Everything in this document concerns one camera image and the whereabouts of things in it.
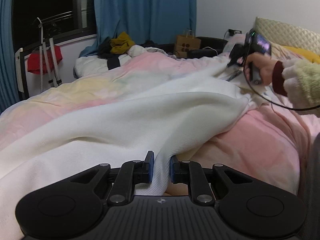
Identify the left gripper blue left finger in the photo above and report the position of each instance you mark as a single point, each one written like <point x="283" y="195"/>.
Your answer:
<point x="126" y="177"/>

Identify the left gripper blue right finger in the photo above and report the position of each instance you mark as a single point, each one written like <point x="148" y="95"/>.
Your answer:
<point x="196" y="178"/>

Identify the white sweatpants with black stripe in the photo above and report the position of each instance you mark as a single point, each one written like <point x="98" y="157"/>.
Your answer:
<point x="172" y="118"/>

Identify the fuzzy green sleeve forearm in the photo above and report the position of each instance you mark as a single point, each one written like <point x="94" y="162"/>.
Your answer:
<point x="298" y="80"/>

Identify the white crumpled clothes pile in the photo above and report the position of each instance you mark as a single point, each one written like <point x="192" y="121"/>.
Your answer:
<point x="89" y="65"/>

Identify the white folding board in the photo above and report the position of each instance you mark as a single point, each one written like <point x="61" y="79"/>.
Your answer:
<point x="19" y="73"/>

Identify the person's right hand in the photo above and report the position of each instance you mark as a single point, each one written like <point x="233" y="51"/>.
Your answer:
<point x="264" y="63"/>

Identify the cream quilted headboard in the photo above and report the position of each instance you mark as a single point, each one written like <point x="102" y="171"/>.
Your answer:
<point x="286" y="34"/>

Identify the yellow pillow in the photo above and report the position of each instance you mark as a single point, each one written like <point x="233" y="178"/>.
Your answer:
<point x="309" y="55"/>

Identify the brown paper bag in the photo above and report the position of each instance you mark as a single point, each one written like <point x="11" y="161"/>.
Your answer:
<point x="185" y="43"/>

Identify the pastel tie-dye duvet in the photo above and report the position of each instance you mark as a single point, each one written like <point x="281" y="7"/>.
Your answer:
<point x="268" y="142"/>

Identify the right blue curtain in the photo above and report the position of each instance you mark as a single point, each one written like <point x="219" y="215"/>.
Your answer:
<point x="157" y="20"/>

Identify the blue curtain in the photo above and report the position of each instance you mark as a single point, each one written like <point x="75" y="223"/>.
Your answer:
<point x="157" y="20"/>
<point x="9" y="90"/>

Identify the black clothing pile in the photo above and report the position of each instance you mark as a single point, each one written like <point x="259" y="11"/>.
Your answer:
<point x="104" y="52"/>

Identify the mustard yellow garment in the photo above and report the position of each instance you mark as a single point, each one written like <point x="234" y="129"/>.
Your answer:
<point x="121" y="44"/>

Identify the left blue curtain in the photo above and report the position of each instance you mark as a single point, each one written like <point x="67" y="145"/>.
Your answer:
<point x="9" y="90"/>

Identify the white garment steamer stand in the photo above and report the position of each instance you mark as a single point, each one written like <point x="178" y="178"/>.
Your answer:
<point x="47" y="54"/>

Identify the dark window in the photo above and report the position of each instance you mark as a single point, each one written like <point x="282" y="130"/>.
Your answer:
<point x="59" y="19"/>

